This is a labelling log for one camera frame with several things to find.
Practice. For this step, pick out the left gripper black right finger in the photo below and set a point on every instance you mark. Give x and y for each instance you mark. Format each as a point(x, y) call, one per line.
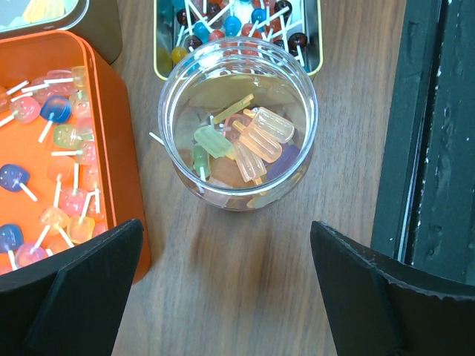
point(376, 305)

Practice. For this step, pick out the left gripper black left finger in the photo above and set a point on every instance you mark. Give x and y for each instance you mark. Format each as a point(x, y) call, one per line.
point(71, 303)

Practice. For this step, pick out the orange box of lollipops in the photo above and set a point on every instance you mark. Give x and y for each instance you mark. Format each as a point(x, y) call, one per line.
point(69, 167)

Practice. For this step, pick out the clear glass jar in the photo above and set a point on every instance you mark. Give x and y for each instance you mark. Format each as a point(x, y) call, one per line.
point(238, 119)

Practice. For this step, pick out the gold tin of gummies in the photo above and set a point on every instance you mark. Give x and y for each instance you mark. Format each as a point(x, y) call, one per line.
point(96, 21)

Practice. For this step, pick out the gold tin of candies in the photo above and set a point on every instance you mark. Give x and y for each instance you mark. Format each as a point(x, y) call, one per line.
point(182, 26)

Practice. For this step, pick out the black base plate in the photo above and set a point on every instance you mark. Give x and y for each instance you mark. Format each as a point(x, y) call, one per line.
point(425, 208)

